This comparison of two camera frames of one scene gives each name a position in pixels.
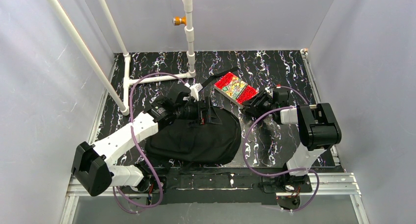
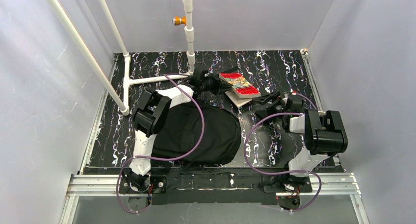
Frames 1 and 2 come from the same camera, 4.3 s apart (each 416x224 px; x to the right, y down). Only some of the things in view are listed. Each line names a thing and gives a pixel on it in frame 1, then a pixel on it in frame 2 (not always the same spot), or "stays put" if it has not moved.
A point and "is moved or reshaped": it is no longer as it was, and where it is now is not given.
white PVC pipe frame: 123,107 stays put
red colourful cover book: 235,89 is moved or reshaped
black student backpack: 181,140 stays put
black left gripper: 205,111 → 216,85
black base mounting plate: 226,185 stays put
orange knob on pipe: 177,20 stays put
